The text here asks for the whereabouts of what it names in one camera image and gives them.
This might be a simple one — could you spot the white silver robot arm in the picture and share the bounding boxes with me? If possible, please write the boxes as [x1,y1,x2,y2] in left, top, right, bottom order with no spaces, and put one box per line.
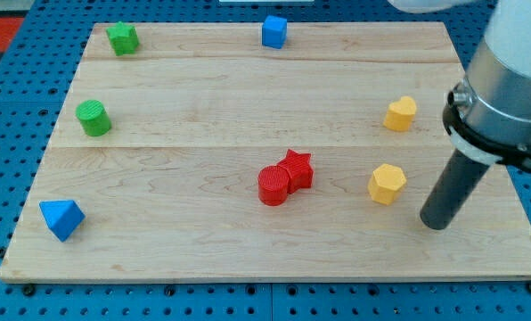
[443,0,531,172]

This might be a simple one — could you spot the yellow hexagon block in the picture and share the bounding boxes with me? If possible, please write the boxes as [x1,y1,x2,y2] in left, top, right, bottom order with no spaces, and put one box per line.
[367,163,407,205]

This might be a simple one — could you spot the yellow heart block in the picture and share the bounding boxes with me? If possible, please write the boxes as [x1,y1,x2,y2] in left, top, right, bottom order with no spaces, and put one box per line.
[383,96,417,132]

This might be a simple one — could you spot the wooden board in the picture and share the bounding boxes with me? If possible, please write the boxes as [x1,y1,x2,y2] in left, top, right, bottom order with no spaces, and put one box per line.
[0,22,531,284]

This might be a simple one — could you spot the red cylinder block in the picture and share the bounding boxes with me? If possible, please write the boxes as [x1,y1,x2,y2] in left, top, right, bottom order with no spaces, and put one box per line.
[257,165,290,206]

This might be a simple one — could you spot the red star block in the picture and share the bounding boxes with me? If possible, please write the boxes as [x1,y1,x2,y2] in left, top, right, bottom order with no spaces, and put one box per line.
[277,149,314,194]

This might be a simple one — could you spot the blue cube block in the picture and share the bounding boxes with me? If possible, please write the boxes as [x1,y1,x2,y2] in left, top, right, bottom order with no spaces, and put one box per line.
[261,15,288,49]

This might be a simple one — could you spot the green cylinder block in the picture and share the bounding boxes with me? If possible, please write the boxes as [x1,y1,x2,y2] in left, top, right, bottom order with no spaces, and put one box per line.
[75,100,111,136]

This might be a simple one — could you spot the green star block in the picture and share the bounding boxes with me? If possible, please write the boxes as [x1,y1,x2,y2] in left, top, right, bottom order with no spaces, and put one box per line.
[106,21,140,56]

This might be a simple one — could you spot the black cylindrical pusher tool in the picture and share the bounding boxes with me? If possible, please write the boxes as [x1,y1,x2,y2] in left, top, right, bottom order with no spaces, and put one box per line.
[420,149,490,230]

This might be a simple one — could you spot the blue triangle block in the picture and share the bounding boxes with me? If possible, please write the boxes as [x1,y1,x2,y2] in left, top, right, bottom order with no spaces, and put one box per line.
[39,200,86,242]

